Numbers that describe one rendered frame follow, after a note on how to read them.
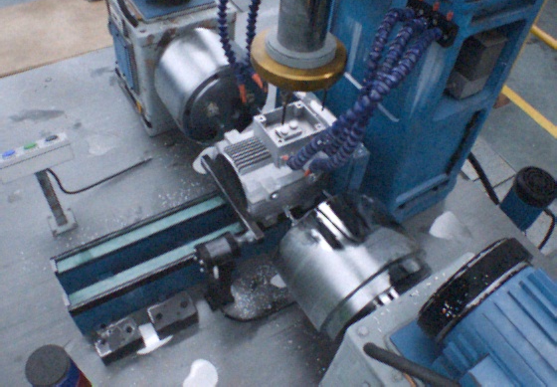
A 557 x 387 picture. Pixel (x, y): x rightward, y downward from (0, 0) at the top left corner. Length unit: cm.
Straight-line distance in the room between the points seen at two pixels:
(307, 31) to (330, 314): 48
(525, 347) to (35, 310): 101
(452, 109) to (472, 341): 58
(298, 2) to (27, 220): 92
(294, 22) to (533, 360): 61
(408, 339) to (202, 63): 76
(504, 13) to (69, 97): 131
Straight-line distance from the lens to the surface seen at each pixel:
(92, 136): 155
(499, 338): 64
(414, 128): 102
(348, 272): 83
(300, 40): 86
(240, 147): 103
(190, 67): 118
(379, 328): 78
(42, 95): 175
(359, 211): 88
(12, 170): 116
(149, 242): 116
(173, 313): 110
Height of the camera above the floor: 185
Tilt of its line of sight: 49 degrees down
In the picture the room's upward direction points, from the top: 7 degrees clockwise
